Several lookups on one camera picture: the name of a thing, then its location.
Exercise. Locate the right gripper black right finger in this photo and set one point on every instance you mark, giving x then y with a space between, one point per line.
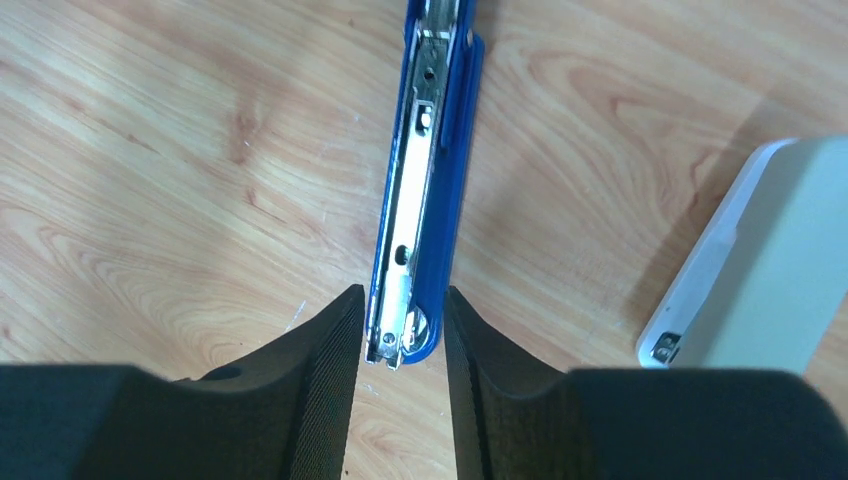
516 417

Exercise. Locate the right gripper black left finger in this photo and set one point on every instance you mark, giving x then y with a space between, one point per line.
280 412

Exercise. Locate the beige grey stapler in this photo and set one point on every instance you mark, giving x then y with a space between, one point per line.
769 272

